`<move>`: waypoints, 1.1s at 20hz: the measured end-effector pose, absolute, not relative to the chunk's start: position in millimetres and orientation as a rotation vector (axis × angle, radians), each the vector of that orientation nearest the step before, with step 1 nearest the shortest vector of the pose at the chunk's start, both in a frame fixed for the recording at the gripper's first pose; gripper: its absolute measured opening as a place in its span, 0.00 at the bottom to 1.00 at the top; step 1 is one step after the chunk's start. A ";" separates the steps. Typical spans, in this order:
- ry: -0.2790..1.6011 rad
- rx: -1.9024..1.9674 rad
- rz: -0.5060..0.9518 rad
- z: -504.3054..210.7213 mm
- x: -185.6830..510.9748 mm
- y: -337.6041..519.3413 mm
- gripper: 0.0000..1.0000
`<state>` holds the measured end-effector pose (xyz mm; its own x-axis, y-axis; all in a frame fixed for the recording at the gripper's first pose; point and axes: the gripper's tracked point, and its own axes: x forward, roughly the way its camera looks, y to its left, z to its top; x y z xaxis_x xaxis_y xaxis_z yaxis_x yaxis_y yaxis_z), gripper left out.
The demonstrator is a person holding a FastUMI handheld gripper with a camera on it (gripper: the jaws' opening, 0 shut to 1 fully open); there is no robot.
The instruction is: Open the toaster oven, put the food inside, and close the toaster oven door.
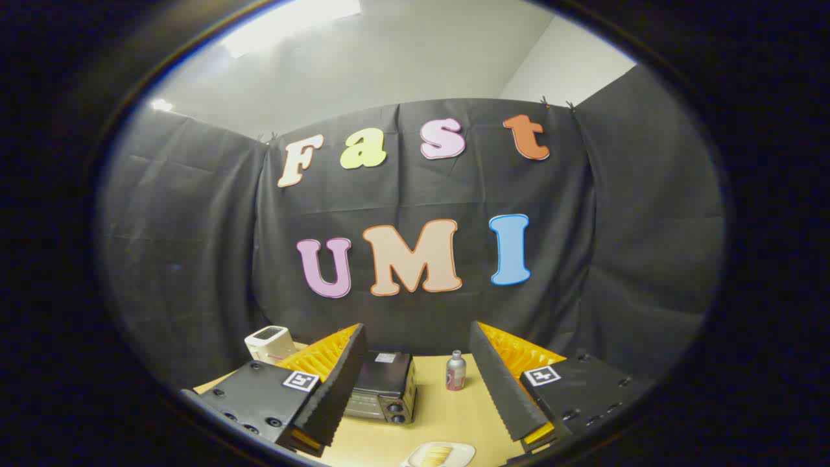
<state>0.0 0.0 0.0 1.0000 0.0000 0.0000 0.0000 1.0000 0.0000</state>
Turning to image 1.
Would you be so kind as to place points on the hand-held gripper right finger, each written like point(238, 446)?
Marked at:
point(502, 389)

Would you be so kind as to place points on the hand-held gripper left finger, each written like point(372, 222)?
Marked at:
point(340, 389)

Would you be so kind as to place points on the black toaster oven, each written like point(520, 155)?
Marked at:
point(382, 373)

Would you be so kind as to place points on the pale yellow bread roll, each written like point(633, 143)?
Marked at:
point(436, 455)

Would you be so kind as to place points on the white pop-up toaster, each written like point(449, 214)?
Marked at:
point(269, 340)

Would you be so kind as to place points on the silver pink bottle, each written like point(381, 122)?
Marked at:
point(456, 373)

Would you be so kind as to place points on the white rectangular plate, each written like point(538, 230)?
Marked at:
point(463, 454)

